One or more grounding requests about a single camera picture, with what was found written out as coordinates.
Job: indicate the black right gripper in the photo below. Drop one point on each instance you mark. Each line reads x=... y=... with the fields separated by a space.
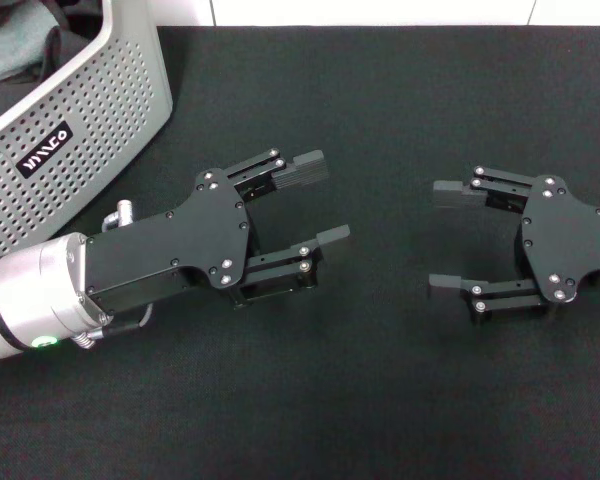
x=565 y=235

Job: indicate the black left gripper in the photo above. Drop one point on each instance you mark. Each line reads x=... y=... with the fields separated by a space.
x=180 y=245

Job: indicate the grey yellow towel black trim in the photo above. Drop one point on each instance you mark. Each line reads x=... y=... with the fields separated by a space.
x=10 y=50

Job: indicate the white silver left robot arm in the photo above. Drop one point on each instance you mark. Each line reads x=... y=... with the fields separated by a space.
x=25 y=300

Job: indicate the grey perforated storage box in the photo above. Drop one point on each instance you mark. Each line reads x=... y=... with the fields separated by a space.
x=95 y=100

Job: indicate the silver plug on left wrist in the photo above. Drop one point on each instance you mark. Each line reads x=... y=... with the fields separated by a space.
x=122 y=212

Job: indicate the black cloth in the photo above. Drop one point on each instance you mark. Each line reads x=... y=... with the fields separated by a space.
x=55 y=95

